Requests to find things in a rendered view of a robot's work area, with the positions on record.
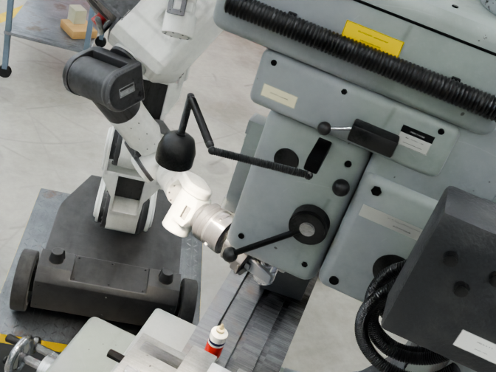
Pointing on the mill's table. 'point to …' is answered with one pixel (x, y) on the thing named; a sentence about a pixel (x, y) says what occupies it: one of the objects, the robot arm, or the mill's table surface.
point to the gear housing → (351, 110)
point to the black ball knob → (341, 187)
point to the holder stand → (288, 286)
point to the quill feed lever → (307, 218)
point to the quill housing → (294, 194)
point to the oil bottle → (216, 340)
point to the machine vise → (150, 357)
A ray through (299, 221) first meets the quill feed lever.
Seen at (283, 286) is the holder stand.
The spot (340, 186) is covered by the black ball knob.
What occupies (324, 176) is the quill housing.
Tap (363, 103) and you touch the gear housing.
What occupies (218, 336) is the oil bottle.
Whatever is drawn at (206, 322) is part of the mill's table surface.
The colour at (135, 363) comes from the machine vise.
